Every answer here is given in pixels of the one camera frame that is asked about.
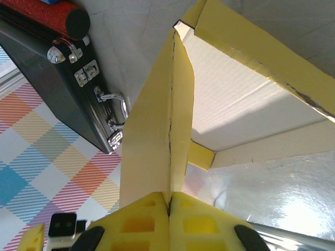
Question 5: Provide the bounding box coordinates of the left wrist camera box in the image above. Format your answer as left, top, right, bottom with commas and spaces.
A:
48, 212, 87, 251

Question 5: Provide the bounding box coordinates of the black hard case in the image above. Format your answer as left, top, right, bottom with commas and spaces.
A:
0, 10, 131, 155

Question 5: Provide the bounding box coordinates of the aluminium table side rail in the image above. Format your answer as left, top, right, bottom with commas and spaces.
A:
248, 221, 335, 251

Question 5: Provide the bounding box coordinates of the yellow paper box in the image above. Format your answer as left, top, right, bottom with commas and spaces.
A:
119, 0, 335, 207

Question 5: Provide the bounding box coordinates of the red cylinder roller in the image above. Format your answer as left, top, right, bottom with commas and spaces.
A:
0, 0, 91, 41

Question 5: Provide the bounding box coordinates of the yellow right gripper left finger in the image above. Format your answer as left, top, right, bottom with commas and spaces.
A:
70, 192, 170, 251

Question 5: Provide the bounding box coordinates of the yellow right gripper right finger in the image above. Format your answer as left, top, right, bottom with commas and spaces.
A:
169, 192, 269, 251

